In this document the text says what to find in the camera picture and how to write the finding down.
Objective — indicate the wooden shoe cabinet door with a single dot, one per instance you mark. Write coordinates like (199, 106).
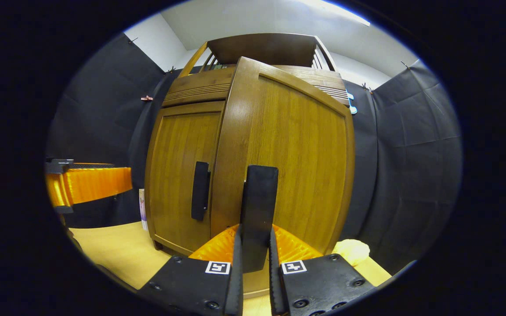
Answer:
(301, 153)
(178, 166)

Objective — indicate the wooden cabinet drawer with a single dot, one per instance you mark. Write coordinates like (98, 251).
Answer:
(196, 85)

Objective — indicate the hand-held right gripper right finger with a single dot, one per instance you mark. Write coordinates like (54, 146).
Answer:
(276, 289)

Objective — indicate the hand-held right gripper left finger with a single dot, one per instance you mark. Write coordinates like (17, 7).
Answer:
(234, 289)

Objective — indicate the pink clip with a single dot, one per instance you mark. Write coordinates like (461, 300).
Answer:
(146, 98)

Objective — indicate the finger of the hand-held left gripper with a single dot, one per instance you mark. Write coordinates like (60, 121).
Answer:
(99, 184)

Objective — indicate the dark clip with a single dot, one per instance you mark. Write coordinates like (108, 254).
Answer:
(406, 66)
(367, 87)
(132, 40)
(171, 70)

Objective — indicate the black backdrop cloth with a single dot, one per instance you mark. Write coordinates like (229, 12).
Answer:
(411, 153)

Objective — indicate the wooden double-door shoe cabinet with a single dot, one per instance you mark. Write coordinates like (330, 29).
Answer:
(262, 48)

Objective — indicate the white printed card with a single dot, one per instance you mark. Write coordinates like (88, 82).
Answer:
(143, 210)

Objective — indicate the pale yellow lumpy object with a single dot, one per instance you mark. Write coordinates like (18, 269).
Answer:
(352, 251)

